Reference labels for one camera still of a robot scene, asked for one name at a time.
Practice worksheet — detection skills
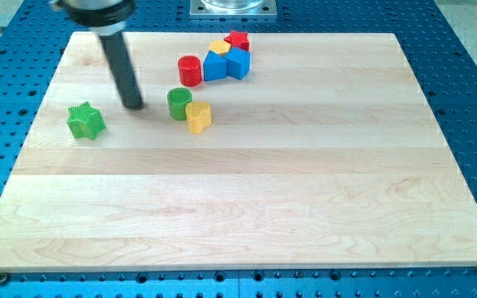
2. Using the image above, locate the blue triangular block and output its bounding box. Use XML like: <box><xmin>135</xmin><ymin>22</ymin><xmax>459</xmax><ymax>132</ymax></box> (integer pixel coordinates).
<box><xmin>203</xmin><ymin>50</ymin><xmax>227</xmax><ymax>81</ymax></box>

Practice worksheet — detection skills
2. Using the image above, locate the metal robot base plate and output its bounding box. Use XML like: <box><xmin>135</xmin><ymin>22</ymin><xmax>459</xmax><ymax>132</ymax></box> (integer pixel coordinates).
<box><xmin>189</xmin><ymin>0</ymin><xmax>277</xmax><ymax>19</ymax></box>

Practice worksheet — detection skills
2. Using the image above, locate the green star block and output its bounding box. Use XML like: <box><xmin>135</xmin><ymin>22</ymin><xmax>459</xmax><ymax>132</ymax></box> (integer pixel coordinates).
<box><xmin>66</xmin><ymin>102</ymin><xmax>106</xmax><ymax>140</ymax></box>

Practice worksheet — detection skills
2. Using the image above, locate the left board clamp screw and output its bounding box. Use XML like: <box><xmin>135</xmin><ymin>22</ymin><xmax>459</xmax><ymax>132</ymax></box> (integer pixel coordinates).
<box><xmin>0</xmin><ymin>272</ymin><xmax>10</xmax><ymax>285</ymax></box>

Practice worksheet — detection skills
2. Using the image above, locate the wooden board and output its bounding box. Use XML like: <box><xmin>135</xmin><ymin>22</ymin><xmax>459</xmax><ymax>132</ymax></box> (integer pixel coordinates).
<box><xmin>0</xmin><ymin>31</ymin><xmax>477</xmax><ymax>272</ymax></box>

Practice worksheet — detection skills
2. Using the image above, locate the red star block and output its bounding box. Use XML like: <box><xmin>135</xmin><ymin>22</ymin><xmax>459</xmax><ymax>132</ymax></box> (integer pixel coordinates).
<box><xmin>224</xmin><ymin>30</ymin><xmax>250</xmax><ymax>51</ymax></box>

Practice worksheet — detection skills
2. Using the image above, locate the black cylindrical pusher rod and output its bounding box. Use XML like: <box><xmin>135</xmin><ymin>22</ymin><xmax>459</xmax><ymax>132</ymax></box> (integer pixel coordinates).
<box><xmin>99</xmin><ymin>31</ymin><xmax>142</xmax><ymax>110</ymax></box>

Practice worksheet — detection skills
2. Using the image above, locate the yellow hexagon block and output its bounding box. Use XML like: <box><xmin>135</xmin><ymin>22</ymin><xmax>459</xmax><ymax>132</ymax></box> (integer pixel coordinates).
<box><xmin>209</xmin><ymin>40</ymin><xmax>232</xmax><ymax>56</ymax></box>

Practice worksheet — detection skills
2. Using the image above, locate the green cylinder block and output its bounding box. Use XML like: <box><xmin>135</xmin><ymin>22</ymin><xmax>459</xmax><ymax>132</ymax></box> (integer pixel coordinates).
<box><xmin>167</xmin><ymin>88</ymin><xmax>192</xmax><ymax>121</ymax></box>

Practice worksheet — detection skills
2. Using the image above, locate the red cylinder block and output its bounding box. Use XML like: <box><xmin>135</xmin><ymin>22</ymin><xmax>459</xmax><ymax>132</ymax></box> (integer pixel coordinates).
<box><xmin>177</xmin><ymin>55</ymin><xmax>202</xmax><ymax>87</ymax></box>

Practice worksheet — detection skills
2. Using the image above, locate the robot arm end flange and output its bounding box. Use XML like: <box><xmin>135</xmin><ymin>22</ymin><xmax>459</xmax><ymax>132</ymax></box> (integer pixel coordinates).
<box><xmin>49</xmin><ymin>0</ymin><xmax>137</xmax><ymax>36</ymax></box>

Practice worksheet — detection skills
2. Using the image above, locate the blue perforated table plate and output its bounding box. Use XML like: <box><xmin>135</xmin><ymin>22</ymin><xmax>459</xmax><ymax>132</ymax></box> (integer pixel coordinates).
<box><xmin>0</xmin><ymin>1</ymin><xmax>477</xmax><ymax>297</ymax></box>

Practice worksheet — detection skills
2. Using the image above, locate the blue cube block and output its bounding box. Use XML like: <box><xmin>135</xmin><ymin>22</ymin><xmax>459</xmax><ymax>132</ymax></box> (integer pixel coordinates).
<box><xmin>224</xmin><ymin>47</ymin><xmax>251</xmax><ymax>79</ymax></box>

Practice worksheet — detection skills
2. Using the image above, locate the yellow heart block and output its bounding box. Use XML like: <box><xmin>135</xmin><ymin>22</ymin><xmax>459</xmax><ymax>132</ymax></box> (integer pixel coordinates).
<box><xmin>185</xmin><ymin>101</ymin><xmax>212</xmax><ymax>135</ymax></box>

